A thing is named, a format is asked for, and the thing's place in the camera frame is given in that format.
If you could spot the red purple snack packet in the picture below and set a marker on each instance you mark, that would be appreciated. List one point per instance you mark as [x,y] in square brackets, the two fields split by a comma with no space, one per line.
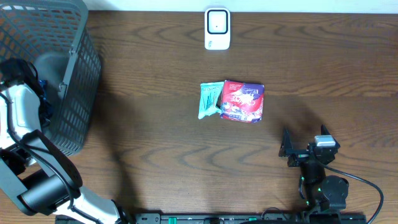
[242,101]

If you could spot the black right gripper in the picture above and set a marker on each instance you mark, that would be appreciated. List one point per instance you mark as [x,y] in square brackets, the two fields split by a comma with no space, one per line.
[299,156]

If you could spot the blue Oreo cookie pack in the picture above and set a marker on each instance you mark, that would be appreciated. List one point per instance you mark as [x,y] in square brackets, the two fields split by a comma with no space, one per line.
[43,86]

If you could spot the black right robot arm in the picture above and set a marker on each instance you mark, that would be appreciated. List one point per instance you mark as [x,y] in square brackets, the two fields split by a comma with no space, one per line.
[323,192]

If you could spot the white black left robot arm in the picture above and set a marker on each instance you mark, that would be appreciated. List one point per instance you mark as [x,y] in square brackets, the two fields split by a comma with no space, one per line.
[35,175]

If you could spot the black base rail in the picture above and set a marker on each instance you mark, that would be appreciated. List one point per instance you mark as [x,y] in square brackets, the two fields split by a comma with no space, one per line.
[224,218]

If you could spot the grey plastic mesh basket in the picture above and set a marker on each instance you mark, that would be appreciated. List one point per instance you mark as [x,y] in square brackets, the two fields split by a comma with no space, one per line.
[53,36]

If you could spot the teal green snack packet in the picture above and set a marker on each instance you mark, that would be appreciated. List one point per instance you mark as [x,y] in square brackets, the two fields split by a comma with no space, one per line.
[209,95]

